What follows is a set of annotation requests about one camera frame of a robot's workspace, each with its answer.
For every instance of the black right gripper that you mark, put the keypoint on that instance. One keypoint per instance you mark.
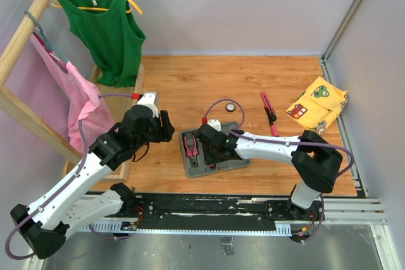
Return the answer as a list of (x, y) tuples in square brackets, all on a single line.
[(211, 159)]

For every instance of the pink utility knife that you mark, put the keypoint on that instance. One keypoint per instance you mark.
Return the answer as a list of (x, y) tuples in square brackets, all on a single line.
[(268, 108)]

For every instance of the grey clothes hanger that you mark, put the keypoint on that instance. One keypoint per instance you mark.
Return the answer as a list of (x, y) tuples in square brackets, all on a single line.
[(47, 42)]

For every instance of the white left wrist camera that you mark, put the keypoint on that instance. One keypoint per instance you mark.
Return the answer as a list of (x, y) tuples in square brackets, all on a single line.
[(150, 100)]

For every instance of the green tank top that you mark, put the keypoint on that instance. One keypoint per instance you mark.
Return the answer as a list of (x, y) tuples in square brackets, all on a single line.
[(112, 36)]

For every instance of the yellow patterned cloth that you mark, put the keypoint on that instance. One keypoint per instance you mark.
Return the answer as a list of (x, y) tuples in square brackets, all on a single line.
[(318, 106)]

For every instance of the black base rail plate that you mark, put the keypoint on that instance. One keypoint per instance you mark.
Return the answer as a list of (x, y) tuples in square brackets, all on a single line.
[(204, 212)]

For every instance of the black electrical tape roll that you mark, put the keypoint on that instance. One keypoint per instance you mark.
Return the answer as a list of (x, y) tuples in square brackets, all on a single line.
[(230, 107)]

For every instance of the pink handled pliers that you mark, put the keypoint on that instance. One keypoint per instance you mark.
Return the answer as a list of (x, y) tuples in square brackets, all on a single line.
[(191, 149)]

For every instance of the wooden clothes rack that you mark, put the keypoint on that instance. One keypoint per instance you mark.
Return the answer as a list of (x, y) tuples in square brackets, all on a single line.
[(25, 158)]

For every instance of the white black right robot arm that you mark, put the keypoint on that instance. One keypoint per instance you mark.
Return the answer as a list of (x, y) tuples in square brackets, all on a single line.
[(317, 162)]

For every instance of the grey plastic tool case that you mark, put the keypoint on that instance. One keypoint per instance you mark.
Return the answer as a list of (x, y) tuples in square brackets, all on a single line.
[(207, 151)]

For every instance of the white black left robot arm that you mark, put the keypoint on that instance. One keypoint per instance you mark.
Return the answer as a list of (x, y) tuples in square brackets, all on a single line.
[(48, 222)]

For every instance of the pink shirt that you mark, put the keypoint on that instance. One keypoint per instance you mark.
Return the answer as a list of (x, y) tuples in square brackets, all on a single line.
[(85, 105)]

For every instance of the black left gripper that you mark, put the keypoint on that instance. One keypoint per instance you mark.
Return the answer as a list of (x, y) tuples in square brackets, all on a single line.
[(165, 130)]

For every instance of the aluminium frame post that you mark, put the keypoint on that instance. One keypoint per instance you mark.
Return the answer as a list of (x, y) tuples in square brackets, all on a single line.
[(343, 26)]

